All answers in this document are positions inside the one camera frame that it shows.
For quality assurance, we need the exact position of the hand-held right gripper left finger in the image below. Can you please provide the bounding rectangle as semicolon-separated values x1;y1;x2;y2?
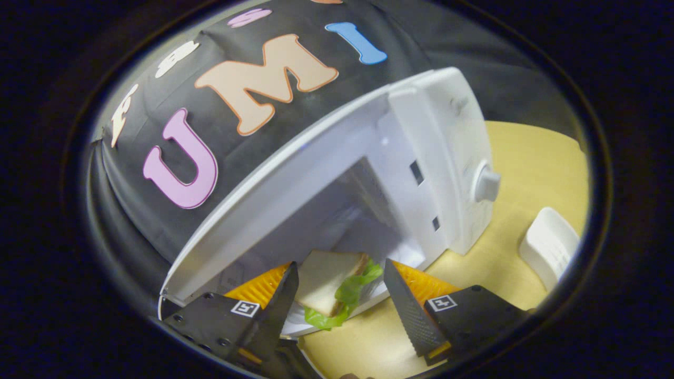
163;262;299;370

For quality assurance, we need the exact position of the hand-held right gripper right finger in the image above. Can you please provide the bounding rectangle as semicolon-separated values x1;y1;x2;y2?
383;258;530;367

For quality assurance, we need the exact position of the sandwich with green lettuce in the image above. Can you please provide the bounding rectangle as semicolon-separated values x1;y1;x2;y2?
295;250;383;331

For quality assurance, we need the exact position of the white microwave oven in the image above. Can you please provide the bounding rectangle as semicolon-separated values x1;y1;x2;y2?
158;67;501;337

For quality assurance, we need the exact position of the white rectangular plate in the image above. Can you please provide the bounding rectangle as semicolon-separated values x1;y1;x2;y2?
519;207;581;293

